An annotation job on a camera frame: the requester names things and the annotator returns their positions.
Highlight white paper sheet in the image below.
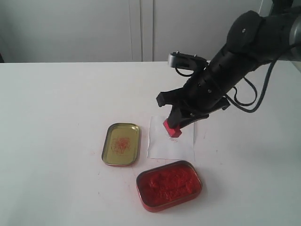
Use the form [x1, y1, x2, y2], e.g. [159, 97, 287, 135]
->
[147, 116, 195, 161]

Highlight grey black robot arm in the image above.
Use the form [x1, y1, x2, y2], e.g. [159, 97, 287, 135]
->
[156, 8, 301, 137]

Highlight red ink pad tin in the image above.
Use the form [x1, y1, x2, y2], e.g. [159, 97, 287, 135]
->
[136, 161, 203, 212]

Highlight white cabinet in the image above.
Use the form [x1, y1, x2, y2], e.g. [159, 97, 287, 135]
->
[0, 0, 272, 63]

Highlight black cable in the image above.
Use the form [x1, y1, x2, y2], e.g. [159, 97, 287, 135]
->
[174, 47, 301, 113]

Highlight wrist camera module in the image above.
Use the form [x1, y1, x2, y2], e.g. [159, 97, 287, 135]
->
[167, 52, 208, 71]

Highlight red stamp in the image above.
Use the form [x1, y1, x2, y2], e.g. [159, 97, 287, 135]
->
[163, 119, 182, 138]

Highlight gold metal tin lid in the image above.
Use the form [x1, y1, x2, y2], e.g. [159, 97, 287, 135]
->
[102, 123, 141, 166]

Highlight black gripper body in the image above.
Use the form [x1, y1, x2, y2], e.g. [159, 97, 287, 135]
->
[156, 47, 246, 114]

